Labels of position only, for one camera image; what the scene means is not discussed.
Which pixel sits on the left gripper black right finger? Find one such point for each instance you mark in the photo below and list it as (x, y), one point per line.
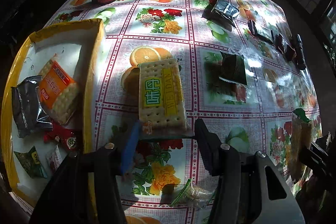
(222, 160)

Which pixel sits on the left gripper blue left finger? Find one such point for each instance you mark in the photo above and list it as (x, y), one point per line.
(121, 151)

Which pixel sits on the green-end cracker pack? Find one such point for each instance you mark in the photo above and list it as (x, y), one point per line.
(301, 128)

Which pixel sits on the green striped snack pack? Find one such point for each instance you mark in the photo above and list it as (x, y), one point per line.
(193, 196)

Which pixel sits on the yellow label cracker pack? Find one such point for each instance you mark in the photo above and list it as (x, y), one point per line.
(161, 104)

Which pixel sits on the red gold snack pack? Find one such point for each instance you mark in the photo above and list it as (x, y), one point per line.
(61, 135)

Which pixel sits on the red white snack pack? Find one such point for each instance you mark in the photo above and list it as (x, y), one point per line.
(54, 158)

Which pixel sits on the green leaf snack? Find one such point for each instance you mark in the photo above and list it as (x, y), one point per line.
(232, 69)

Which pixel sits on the orange cracker pack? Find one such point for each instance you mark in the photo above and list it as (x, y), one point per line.
(59, 93)

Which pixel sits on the small green yellow pack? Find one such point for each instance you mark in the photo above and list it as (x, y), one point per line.
(31, 163)

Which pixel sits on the dark silver foil pack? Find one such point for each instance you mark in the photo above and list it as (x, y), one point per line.
(28, 113)

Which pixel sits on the yellow cardboard tray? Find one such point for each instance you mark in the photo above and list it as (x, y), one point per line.
(69, 56)

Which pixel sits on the black flashlight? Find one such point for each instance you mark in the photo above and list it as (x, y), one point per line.
(300, 58)

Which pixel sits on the dark red triangular pack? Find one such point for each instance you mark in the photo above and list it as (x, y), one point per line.
(289, 52)

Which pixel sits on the floral plastic tablecloth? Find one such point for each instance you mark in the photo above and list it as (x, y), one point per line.
(254, 119)

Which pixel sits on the small red candy pack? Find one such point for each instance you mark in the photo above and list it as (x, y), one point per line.
(279, 43)

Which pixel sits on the dark green snack pack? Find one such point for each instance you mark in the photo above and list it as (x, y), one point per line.
(260, 32)

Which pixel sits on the black foil snack pack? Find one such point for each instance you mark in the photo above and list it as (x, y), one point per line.
(222, 13)

